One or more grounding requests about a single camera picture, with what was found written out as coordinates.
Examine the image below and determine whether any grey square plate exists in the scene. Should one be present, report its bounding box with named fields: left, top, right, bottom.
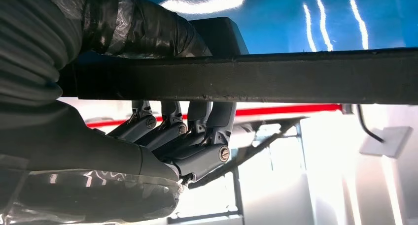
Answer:
left=359, top=126, right=414, bottom=159

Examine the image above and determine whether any black curved cable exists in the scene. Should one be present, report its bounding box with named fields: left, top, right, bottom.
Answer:
left=356, top=104, right=386, bottom=143

